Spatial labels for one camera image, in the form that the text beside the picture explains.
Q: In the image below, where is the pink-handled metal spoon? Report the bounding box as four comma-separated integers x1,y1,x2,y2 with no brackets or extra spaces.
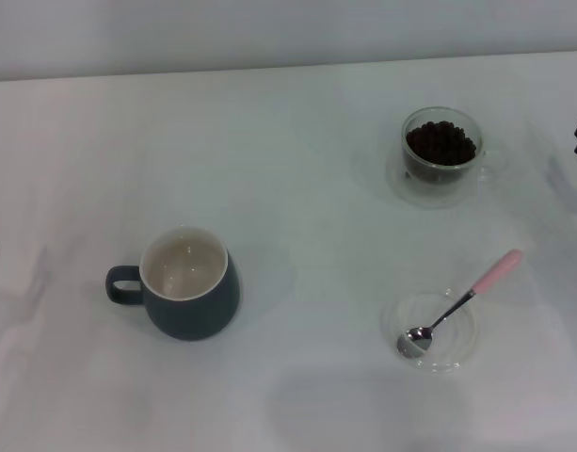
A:
395,248,523,359

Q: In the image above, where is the dark teal ceramic mug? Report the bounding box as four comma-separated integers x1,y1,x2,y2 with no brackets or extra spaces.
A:
104,225,241,340

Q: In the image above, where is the clear double-wall glass cup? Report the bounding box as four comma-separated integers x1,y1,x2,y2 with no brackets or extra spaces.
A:
400,105,505,186

